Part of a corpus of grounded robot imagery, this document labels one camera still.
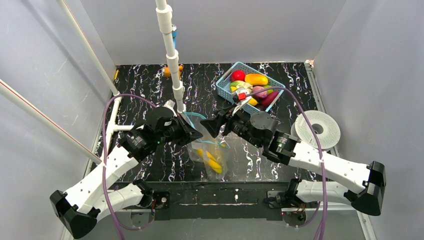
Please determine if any clear zip top bag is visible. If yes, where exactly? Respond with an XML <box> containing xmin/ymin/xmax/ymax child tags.
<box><xmin>182</xmin><ymin>112</ymin><xmax>230</xmax><ymax>182</ymax></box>

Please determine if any yellow toy banana front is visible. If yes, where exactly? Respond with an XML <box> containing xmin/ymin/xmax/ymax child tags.
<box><xmin>195</xmin><ymin>149</ymin><xmax>223</xmax><ymax>174</ymax></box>

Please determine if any yellow toy banana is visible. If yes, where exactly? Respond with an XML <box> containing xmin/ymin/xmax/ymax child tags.
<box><xmin>248</xmin><ymin>97</ymin><xmax>259</xmax><ymax>106</ymax></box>
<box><xmin>195</xmin><ymin>149</ymin><xmax>223</xmax><ymax>174</ymax></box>

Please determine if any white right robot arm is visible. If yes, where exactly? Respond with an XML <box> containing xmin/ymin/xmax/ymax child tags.
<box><xmin>200</xmin><ymin>109</ymin><xmax>387</xmax><ymax>216</ymax></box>

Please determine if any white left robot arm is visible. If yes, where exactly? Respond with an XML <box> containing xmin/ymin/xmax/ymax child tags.
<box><xmin>49</xmin><ymin>106</ymin><xmax>203</xmax><ymax>239</ymax></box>

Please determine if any green toy pear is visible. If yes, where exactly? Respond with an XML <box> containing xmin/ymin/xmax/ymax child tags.
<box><xmin>263</xmin><ymin>85</ymin><xmax>274</xmax><ymax>95</ymax></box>

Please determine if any light blue plastic basket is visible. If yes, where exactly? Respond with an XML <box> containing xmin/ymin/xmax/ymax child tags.
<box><xmin>215</xmin><ymin>62</ymin><xmax>285</xmax><ymax>114</ymax></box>

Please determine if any green white toy cabbage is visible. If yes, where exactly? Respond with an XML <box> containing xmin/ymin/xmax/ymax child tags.
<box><xmin>229</xmin><ymin>81</ymin><xmax>253</xmax><ymax>93</ymax></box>

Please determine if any orange toy mango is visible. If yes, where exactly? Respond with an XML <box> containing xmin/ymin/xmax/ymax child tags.
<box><xmin>244</xmin><ymin>73</ymin><xmax>269</xmax><ymax>86</ymax></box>

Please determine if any orange clamp on pipe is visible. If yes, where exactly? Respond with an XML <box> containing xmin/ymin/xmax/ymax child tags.
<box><xmin>163</xmin><ymin>64</ymin><xmax>184</xmax><ymax>79</ymax></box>

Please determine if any red toy apple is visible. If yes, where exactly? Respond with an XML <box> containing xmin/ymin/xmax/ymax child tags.
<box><xmin>230</xmin><ymin>70</ymin><xmax>246</xmax><ymax>82</ymax></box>

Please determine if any blue clip on pipe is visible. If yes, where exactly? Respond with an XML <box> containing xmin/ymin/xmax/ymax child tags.
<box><xmin>171</xmin><ymin>27</ymin><xmax>177</xmax><ymax>48</ymax></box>

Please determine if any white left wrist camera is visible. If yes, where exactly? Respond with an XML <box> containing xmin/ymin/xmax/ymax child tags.
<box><xmin>163</xmin><ymin>99</ymin><xmax>177</xmax><ymax>117</ymax></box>

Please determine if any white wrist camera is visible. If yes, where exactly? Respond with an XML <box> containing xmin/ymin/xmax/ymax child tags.
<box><xmin>231</xmin><ymin>87</ymin><xmax>252</xmax><ymax>116</ymax></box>
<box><xmin>163</xmin><ymin>99</ymin><xmax>177</xmax><ymax>117</ymax></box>

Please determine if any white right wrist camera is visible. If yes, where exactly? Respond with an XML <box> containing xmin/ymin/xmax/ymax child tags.
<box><xmin>231</xmin><ymin>87</ymin><xmax>252</xmax><ymax>116</ymax></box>

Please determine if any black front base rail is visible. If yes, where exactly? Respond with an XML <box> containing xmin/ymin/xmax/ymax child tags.
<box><xmin>149</xmin><ymin>181</ymin><xmax>298</xmax><ymax>221</ymax></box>

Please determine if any white pvc pipe frame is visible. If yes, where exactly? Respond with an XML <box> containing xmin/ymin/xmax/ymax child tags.
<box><xmin>0</xmin><ymin>0</ymin><xmax>189</xmax><ymax>166</ymax></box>

